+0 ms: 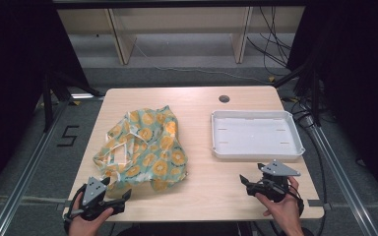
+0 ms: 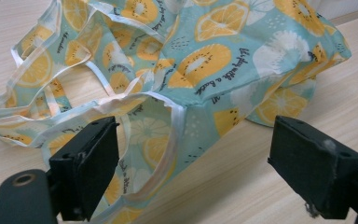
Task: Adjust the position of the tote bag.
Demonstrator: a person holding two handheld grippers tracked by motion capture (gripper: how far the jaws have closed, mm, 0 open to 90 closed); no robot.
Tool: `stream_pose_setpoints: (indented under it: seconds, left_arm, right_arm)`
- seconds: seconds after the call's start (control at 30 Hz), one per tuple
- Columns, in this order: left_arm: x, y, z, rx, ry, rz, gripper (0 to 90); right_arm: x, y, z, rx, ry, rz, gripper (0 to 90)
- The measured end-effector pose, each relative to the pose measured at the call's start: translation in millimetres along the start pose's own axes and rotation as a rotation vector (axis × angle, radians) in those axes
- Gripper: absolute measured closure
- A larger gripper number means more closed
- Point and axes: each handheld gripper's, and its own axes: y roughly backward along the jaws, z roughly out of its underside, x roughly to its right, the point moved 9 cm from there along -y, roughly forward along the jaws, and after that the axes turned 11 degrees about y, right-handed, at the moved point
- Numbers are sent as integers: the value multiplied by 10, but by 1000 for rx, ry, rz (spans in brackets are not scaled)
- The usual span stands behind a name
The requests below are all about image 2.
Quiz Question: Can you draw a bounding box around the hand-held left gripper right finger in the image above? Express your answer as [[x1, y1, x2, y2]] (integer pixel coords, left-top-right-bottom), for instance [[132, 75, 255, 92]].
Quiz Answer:
[[267, 115, 358, 220]]

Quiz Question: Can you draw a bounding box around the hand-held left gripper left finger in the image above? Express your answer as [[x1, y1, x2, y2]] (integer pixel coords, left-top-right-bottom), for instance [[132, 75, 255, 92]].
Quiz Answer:
[[48, 116, 120, 222]]

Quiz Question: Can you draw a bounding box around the fruit print fabric bag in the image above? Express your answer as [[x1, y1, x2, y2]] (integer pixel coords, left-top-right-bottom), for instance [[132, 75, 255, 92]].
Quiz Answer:
[[0, 0, 352, 224]]

